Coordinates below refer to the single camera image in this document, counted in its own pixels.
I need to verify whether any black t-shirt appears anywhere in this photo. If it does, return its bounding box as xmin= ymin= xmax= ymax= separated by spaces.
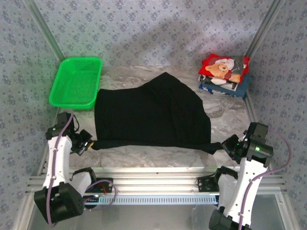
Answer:
xmin=92 ymin=71 xmax=223 ymax=155

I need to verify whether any small black controller board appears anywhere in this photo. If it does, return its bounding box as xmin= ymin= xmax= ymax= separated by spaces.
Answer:
xmin=83 ymin=195 xmax=101 ymax=204

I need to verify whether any aluminium corner post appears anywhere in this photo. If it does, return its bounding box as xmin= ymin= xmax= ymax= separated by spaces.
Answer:
xmin=246 ymin=0 xmax=288 ymax=57
xmin=23 ymin=0 xmax=65 ymax=60

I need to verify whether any folded red teddy bear t-shirt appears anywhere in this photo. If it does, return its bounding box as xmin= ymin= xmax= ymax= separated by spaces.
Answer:
xmin=198 ymin=53 xmax=251 ymax=84

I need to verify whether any grey metal sheet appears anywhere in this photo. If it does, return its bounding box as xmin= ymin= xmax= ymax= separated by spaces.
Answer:
xmin=26 ymin=194 xmax=288 ymax=230

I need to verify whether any folded white and grey t-shirt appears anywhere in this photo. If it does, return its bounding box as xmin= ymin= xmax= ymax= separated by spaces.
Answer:
xmin=198 ymin=74 xmax=240 ymax=92

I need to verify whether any green plastic basket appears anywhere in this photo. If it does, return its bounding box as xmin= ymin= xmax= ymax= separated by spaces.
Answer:
xmin=48 ymin=56 xmax=103 ymax=111

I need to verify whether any slotted grey cable duct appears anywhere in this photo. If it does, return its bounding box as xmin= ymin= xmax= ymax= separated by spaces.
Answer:
xmin=95 ymin=194 xmax=220 ymax=206

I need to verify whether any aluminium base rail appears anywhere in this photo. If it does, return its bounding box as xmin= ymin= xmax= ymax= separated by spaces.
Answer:
xmin=25 ymin=166 xmax=287 ymax=194

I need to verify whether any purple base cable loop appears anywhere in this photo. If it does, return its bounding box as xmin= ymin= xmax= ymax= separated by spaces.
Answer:
xmin=83 ymin=179 xmax=118 ymax=211

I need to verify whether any folded blue t-shirt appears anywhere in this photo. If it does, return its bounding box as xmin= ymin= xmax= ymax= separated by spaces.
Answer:
xmin=198 ymin=75 xmax=253 ymax=99

